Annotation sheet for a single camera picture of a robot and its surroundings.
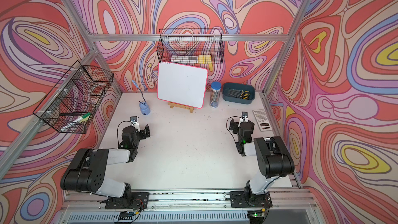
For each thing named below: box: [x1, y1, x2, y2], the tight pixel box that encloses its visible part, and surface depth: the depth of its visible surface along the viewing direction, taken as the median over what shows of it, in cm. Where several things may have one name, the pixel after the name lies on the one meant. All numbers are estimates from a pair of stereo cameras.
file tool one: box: [224, 88, 250, 100], surface depth 121 cm
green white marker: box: [60, 112, 92, 132], surface depth 73 cm
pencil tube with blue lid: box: [209, 81, 222, 109], surface depth 103 cm
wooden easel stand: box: [167, 101, 195, 114], surface depth 108 cm
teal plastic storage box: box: [222, 82, 256, 105], surface depth 118 cm
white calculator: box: [252, 108, 273, 132], surface depth 103 cm
